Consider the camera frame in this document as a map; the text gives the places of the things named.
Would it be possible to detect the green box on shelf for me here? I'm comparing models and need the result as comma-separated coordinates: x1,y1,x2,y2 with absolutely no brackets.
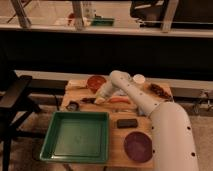
91,18,114,26

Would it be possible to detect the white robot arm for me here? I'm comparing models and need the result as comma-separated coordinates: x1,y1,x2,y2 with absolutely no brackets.
96,70,199,171

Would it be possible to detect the black handled brush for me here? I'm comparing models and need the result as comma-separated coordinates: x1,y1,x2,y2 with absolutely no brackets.
81,98,96,104

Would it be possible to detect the small black round tin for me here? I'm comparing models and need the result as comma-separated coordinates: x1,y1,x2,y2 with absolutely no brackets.
66,101,79,111

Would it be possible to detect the orange carrot toy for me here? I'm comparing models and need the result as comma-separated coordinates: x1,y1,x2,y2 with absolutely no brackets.
109,97,131,104

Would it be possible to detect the green plastic tray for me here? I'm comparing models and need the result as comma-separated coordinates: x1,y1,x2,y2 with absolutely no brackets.
40,111,109,164

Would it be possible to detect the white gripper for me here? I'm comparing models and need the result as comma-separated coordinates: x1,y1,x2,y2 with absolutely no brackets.
95,83,115,104

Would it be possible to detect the orange red bowl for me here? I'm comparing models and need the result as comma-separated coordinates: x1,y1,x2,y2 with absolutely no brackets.
86,75,106,93

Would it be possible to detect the metal fork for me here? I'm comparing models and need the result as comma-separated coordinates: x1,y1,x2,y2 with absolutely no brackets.
112,109,132,113

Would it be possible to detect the dark red brown object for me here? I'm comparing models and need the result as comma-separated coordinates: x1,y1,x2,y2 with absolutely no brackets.
149,83,172,99

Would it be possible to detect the black rectangular sponge block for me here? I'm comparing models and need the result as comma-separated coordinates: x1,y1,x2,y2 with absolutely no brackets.
117,119,138,128

